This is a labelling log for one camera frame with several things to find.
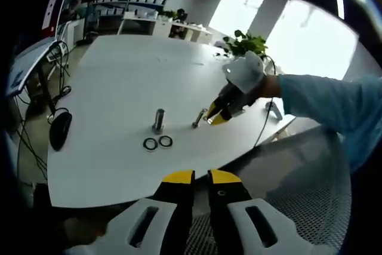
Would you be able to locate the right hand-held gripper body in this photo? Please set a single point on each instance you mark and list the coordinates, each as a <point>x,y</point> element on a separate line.
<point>246,71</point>

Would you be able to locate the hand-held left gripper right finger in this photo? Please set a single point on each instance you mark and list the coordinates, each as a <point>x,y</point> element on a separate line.
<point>224,207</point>

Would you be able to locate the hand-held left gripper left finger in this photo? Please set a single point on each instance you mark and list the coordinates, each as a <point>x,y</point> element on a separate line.
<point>176,198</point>

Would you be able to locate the small metal washer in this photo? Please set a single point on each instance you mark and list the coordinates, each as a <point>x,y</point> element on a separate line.
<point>204,118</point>

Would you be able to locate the thin threaded metal stud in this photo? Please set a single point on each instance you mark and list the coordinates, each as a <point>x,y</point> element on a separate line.
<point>198,119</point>

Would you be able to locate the thick threaded metal stud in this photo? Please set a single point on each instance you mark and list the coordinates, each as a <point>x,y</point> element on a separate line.
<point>158,120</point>

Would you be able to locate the person's right hand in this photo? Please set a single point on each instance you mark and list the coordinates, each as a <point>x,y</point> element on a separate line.
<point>271,87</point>

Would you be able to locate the green potted plant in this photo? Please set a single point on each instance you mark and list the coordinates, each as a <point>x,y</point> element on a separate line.
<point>250,43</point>

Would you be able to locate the white handheld controller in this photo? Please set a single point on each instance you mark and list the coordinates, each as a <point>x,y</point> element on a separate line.
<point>276,113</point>

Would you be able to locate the white counter cabinet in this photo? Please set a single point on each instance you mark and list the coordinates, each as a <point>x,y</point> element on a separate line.
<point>197,32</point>

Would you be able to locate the black counter device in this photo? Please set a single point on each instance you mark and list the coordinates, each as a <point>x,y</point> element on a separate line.
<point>180,13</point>

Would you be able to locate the mesh office chair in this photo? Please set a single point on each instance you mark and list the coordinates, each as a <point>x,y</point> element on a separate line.
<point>313,207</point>

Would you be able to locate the small green counter plant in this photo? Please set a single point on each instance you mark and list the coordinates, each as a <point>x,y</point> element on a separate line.
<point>170,14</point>

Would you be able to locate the black oval object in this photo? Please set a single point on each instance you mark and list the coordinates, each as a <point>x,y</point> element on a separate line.
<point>59,131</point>

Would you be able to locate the low white cabinet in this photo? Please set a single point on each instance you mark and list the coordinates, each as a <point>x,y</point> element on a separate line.
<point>74,32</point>

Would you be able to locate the white side desk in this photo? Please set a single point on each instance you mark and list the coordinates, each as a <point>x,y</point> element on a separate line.
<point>27,64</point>

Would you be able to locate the white wall sign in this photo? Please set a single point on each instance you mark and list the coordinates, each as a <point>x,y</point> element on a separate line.
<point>50,7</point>

